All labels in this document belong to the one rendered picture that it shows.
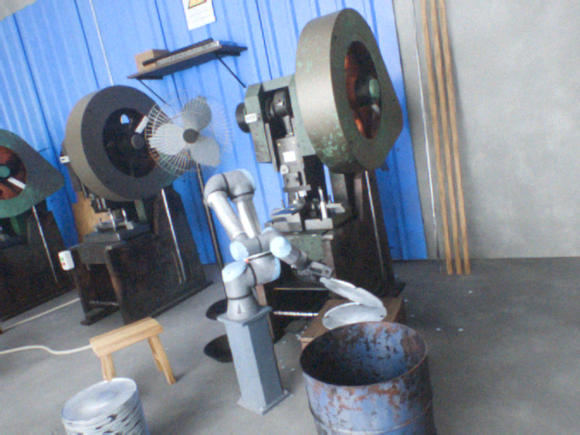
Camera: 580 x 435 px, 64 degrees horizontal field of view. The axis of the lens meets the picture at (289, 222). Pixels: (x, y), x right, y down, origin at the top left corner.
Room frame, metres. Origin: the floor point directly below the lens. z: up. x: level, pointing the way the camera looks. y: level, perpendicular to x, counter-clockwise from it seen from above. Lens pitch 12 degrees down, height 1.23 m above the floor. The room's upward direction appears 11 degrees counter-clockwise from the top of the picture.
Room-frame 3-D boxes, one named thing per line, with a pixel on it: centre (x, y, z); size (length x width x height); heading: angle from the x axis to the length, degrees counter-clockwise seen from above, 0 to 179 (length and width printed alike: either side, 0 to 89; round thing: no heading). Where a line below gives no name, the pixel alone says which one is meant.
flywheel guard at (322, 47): (2.62, -0.46, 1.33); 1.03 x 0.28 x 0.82; 148
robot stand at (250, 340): (2.00, 0.28, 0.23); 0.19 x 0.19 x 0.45; 42
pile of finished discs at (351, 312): (1.94, -0.20, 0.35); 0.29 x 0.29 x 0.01
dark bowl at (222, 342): (2.54, 0.49, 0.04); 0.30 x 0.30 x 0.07
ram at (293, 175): (2.67, -0.10, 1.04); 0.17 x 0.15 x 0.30; 148
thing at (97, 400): (1.72, 0.89, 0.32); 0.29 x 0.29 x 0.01
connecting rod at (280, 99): (2.71, -0.12, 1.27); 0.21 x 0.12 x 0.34; 148
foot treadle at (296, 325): (2.59, -0.05, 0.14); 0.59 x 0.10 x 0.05; 148
